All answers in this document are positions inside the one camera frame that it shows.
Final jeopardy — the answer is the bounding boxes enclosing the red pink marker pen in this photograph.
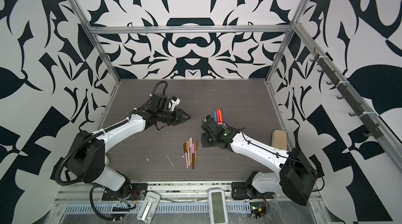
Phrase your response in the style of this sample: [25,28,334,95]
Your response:
[216,109,221,125]

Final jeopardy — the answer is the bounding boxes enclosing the orange marker pen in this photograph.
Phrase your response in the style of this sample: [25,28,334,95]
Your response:
[219,109,224,125]

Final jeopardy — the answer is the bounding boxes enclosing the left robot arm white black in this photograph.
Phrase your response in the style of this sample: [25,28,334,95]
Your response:
[54,93,191,192]

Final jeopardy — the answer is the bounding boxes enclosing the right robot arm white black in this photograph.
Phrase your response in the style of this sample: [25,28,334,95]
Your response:
[201,115,318,206]

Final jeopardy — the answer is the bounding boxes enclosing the light pink marker pen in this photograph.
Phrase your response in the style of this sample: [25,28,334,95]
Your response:
[188,137,193,166]

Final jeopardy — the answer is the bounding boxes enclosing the gold tan marker pen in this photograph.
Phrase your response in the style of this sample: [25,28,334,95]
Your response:
[186,140,191,162]

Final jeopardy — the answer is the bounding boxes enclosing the beige whiteboard eraser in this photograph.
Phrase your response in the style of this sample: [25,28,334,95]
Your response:
[271,129,287,150]

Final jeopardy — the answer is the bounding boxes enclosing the white handheld display device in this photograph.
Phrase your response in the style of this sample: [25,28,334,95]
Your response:
[208,188,229,224]

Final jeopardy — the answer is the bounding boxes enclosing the small green led circuit board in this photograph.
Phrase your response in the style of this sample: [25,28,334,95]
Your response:
[250,201,270,219]

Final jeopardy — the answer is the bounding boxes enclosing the white grey remote device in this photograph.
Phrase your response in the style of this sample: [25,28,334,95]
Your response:
[137,191,161,224]

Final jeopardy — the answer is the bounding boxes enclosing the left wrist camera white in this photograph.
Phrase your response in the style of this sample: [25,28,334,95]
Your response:
[167,96,181,112]

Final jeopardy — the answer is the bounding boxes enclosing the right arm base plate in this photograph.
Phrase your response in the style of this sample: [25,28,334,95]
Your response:
[231,182,275,201]

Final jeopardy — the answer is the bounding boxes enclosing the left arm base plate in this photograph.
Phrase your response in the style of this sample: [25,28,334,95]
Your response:
[102,183,148,201]

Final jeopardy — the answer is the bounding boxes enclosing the black corrugated cable hose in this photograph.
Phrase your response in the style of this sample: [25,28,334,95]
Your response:
[89,186,136,221]

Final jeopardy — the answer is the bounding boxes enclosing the aluminium frame front rail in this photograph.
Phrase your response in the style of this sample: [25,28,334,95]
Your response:
[53,178,323,203]

